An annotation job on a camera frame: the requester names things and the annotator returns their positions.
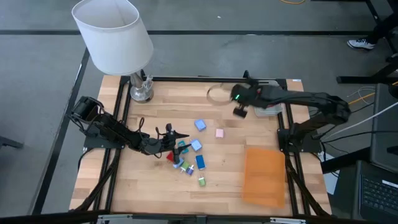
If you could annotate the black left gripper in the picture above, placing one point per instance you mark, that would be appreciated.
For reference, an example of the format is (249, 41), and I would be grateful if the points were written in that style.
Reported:
(161, 146)

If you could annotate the green white USB charger cube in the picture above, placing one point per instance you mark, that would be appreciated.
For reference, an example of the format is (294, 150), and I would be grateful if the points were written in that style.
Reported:
(202, 181)
(185, 165)

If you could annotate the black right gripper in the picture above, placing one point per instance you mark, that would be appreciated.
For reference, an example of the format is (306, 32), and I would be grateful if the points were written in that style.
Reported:
(242, 95)

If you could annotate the black desk leg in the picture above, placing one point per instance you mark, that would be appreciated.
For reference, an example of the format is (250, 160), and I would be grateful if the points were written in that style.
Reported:
(345, 160)

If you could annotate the person's leg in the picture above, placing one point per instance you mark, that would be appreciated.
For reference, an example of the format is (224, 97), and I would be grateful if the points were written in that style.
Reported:
(385, 28)

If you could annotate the orange translucent plastic bin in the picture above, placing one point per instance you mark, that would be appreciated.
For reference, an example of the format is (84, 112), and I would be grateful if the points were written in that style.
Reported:
(264, 177)

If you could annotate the dark grey monitor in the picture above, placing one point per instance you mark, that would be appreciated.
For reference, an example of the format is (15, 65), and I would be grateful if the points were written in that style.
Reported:
(385, 130)

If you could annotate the person's shoe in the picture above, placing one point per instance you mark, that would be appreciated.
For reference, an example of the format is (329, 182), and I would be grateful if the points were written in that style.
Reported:
(360, 44)

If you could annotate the red plug charger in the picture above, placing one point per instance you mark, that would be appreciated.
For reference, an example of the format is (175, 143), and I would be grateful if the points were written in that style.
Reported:
(169, 157)

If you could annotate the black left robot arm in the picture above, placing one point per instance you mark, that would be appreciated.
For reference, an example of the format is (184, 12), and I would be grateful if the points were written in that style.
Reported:
(105, 127)

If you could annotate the black desk base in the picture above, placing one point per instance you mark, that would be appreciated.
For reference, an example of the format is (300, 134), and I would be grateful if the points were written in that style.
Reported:
(367, 79)

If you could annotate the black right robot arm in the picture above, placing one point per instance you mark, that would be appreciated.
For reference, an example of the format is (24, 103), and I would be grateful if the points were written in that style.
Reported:
(311, 99)

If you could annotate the silver aluminium rail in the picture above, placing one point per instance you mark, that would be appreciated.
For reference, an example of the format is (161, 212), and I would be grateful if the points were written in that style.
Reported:
(286, 220)

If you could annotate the dark laptop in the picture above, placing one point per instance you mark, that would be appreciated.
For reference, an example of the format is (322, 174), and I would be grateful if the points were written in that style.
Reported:
(379, 196)

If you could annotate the white plastic storage bin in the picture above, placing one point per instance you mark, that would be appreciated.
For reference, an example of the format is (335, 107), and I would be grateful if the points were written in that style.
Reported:
(269, 111)

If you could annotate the black chair base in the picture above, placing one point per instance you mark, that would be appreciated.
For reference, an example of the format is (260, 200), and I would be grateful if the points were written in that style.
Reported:
(9, 143)

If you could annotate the pink charger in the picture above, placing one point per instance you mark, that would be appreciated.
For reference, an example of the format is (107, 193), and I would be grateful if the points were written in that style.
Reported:
(219, 133)

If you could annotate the white shade silver table lamp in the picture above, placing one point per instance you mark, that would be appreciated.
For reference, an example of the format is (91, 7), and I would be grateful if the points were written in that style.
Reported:
(112, 34)

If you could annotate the clear plastic cup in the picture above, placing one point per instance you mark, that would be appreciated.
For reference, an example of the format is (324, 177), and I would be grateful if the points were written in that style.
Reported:
(148, 84)

